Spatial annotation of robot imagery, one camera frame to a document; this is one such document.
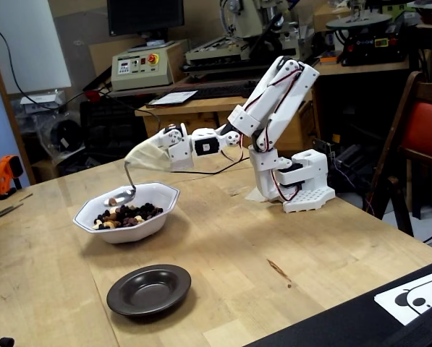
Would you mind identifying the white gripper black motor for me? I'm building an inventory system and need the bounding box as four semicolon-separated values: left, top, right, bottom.
123;122;195;172

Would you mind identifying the bent metal spoon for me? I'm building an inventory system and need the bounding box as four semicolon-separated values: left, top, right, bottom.
103;163;137;207

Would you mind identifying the white octagonal bowl blue rim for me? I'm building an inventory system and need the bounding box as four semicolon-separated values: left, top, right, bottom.
72;181;182;245

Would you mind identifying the dark brown plate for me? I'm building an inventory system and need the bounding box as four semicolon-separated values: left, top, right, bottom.
106;263;192;318

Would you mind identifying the wooden workbench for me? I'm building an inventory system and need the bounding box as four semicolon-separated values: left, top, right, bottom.
135;74;320;153

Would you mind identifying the black lattice storage bin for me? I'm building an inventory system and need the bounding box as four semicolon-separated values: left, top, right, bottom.
78;97;148;155

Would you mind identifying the white paper sheet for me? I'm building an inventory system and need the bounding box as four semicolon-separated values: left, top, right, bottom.
145;90;199;109

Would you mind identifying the nut and berry mix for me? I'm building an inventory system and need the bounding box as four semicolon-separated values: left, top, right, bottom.
91;202;165;231

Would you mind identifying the beige control box red button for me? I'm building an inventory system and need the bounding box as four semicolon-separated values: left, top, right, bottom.
110;38;190;92

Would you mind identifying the clear bag black disc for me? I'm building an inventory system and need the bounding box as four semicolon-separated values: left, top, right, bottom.
18;108;86;162

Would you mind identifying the black keyboard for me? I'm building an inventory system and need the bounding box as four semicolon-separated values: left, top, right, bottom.
181;77;263;101

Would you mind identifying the brown cardboard sheet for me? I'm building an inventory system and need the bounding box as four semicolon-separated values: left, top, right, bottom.
88;35;148;79

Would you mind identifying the beige tape strip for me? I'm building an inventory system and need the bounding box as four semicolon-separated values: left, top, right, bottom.
244;187;271;203

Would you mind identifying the small white flat box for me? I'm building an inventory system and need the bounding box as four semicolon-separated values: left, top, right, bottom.
19;90;67;115

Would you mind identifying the black computer monitor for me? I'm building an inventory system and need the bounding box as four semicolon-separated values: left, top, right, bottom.
106;0;186;38

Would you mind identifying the orange black hand tool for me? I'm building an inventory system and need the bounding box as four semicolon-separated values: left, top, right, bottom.
0;154;25;202

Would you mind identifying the flat metal ruler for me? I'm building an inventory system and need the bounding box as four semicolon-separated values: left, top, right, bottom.
0;202;25;226

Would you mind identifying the beige milling machine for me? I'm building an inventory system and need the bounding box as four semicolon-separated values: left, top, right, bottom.
185;0;316;77

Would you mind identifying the white board panel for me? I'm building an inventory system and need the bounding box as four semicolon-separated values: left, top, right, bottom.
0;0;72;95

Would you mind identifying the green controller board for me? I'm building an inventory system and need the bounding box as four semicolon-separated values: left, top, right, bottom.
311;134;342;160

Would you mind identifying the brown cardboard box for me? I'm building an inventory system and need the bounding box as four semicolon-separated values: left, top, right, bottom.
312;2;354;33

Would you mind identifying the black machine green round table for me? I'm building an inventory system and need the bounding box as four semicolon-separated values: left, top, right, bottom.
326;12;410;68

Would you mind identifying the wooden chair red cushion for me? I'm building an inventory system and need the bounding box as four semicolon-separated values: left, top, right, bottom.
365;71;432;238

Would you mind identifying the white panda print paper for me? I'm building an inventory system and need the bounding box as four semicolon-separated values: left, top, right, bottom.
373;266;432;327

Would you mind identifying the slanted wooden post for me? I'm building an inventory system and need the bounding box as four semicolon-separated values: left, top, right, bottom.
0;21;38;187

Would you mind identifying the hanging black cable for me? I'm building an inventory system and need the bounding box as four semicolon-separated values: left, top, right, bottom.
0;20;90;111

